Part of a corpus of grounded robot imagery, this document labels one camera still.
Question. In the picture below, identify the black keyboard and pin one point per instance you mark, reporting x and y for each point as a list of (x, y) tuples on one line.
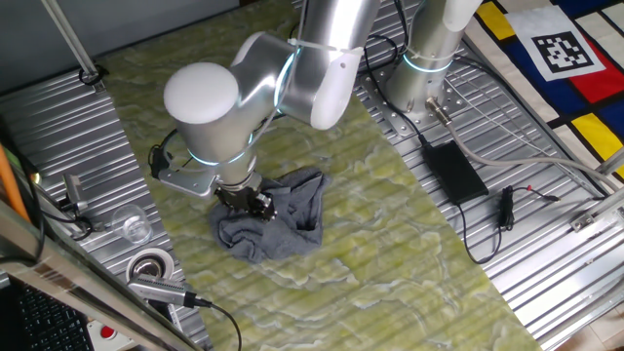
[(49, 326)]

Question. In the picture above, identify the thin metal pole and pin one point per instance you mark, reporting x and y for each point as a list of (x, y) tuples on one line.
[(73, 44)]

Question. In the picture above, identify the silver ribbed camera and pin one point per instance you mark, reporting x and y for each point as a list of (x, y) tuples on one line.
[(161, 290)]

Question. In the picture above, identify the small silver camera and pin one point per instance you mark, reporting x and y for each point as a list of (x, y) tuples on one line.
[(74, 190)]

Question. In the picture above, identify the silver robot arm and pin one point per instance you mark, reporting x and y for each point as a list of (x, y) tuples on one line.
[(209, 122)]

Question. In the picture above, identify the coloured block pattern cloth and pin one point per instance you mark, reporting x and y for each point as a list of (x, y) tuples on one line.
[(536, 88)]

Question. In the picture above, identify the aluminium frame profile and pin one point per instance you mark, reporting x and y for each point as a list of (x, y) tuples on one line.
[(604, 209)]

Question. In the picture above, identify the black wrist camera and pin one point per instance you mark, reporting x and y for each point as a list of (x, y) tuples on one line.
[(158, 163)]

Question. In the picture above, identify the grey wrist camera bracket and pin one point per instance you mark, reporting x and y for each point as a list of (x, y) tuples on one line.
[(187, 183)]

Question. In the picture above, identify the dark grey cloth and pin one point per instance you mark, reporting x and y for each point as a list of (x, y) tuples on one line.
[(287, 234)]

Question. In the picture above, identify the clear plastic cup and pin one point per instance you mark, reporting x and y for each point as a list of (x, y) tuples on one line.
[(131, 226)]

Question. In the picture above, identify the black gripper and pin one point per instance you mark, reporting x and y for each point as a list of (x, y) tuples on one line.
[(236, 199)]

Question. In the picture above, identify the grey box with red button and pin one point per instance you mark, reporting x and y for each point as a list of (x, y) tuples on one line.
[(105, 333)]

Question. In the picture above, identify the green marble pattern mat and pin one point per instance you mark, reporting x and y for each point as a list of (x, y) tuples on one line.
[(390, 292)]

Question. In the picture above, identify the white fiducial marker sheet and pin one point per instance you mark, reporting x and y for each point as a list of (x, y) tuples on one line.
[(524, 24)]

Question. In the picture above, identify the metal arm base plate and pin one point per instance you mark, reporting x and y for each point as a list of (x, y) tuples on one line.
[(404, 127)]

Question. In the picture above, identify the shiny metal frame bar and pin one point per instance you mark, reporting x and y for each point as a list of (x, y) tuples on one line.
[(73, 283)]

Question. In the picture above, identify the orange pole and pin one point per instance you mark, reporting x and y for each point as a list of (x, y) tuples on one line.
[(10, 180)]

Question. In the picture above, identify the black power adapter brick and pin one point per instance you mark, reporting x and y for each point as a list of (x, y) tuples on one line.
[(453, 170)]

